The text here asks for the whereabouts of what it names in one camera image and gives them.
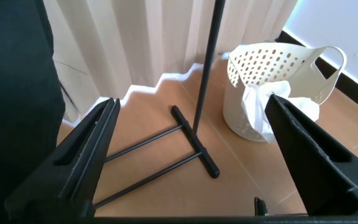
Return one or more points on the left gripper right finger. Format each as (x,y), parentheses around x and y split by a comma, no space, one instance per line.
(315,161)

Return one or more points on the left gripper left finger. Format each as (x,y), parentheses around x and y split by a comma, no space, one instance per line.
(73,174)

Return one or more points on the black garment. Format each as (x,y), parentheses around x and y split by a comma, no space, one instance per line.
(14,93)

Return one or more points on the white laundry basket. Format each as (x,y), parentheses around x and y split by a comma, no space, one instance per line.
(266,62)

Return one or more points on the black clothes rack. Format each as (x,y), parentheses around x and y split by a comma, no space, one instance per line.
(210,62)

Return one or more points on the white garment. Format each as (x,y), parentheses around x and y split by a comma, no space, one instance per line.
(255,105)

